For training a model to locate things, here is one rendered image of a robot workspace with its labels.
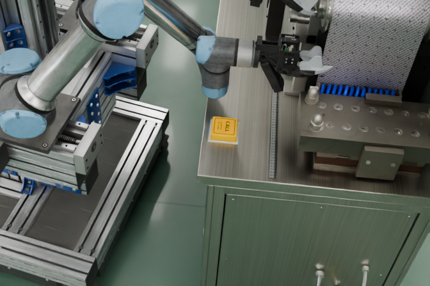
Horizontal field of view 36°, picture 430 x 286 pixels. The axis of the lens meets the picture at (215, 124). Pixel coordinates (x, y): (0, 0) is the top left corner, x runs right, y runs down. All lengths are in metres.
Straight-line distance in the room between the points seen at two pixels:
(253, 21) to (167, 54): 1.25
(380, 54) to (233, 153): 0.47
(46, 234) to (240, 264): 0.77
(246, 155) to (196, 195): 1.04
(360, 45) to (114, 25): 0.63
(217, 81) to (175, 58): 1.59
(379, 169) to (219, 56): 0.51
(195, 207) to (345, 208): 1.06
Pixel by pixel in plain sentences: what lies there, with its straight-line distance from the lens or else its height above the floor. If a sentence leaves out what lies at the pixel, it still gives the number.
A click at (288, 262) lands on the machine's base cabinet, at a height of 0.50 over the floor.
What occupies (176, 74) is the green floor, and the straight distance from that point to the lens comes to 3.28.
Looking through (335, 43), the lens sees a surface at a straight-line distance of 1.73.
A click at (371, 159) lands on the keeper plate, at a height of 0.99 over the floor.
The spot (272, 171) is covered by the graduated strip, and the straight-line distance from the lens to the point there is 1.76.
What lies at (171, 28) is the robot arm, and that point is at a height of 1.13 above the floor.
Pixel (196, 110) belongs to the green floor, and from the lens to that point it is 3.11.
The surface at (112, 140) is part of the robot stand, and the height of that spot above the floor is 0.21.
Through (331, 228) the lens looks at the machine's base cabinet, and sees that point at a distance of 1.92.
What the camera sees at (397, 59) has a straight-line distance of 1.78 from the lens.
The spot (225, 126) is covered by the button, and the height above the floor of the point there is 0.92.
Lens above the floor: 2.28
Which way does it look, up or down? 48 degrees down
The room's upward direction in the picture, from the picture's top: 4 degrees clockwise
